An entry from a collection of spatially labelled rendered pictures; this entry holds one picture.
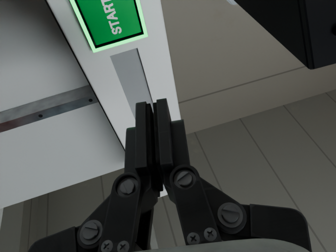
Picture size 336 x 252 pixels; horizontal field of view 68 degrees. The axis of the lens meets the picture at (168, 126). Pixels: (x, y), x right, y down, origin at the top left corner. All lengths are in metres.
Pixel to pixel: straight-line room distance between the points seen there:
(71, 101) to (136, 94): 0.17
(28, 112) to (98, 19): 0.27
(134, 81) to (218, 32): 1.25
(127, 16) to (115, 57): 0.05
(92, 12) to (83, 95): 0.23
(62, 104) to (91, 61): 0.20
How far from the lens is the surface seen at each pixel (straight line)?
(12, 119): 0.49
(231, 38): 1.59
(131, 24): 0.25
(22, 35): 0.42
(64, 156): 0.61
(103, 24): 0.25
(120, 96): 0.30
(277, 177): 1.90
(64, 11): 0.25
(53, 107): 0.46
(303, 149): 2.09
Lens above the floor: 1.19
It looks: 39 degrees down
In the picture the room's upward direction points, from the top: 159 degrees clockwise
